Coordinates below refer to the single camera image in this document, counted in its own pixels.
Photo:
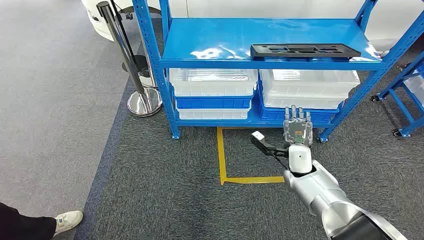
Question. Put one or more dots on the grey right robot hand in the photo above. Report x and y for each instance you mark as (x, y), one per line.
(298, 130)

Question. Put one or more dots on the black plastic panel part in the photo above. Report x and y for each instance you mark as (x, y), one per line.
(265, 51)

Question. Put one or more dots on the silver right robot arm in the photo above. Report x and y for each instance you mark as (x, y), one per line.
(318, 192)

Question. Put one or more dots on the blue wheeled shelf rack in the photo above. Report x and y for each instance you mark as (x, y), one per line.
(400, 106)

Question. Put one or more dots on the blue metal shelf rack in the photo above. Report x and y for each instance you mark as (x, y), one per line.
(215, 36)

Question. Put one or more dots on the white plastic bin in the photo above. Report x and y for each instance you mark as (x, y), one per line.
(298, 102)
(415, 89)
(212, 114)

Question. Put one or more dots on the yellow floor tape square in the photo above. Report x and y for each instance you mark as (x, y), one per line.
(221, 155)

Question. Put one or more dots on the white car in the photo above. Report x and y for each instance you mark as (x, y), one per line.
(265, 8)

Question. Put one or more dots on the person's white shoe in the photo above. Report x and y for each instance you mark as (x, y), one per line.
(68, 221)

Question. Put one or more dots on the person's leg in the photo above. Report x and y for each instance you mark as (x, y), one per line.
(23, 225)

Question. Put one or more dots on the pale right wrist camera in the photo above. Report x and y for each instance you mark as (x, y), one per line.
(258, 135)

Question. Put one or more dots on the black stanchion post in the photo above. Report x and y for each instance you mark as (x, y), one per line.
(134, 63)

